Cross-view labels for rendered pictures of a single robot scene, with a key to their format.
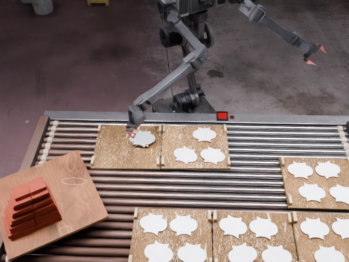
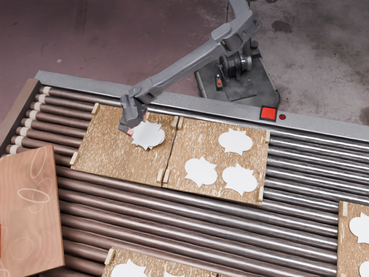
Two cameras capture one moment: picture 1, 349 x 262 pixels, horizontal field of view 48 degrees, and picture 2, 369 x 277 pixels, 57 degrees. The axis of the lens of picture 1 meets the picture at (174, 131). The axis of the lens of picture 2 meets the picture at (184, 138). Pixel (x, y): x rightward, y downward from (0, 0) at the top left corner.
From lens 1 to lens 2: 1.11 m
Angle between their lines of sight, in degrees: 17
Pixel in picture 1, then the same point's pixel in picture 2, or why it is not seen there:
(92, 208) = (45, 246)
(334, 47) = not seen: outside the picture
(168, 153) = (177, 164)
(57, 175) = (15, 181)
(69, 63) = not seen: outside the picture
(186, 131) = (211, 132)
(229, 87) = (296, 46)
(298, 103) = not seen: outside the picture
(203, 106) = (256, 72)
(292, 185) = (351, 255)
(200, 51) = (242, 22)
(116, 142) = (113, 133)
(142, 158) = (140, 165)
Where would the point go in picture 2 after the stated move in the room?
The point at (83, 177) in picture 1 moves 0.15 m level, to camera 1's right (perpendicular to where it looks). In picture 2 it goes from (46, 190) to (83, 197)
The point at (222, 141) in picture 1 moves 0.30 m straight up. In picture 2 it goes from (259, 156) to (271, 118)
